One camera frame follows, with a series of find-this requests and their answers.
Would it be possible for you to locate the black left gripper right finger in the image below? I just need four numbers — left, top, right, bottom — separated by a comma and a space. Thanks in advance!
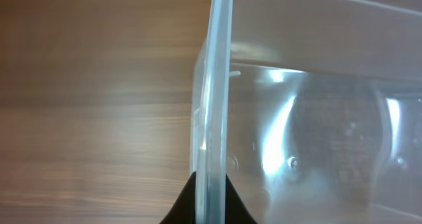
225, 176, 257, 224

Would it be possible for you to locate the clear plastic container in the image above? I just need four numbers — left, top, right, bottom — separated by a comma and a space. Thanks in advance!
191, 0, 421, 223

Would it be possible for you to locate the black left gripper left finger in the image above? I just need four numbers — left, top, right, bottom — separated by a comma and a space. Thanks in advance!
160, 172, 196, 224

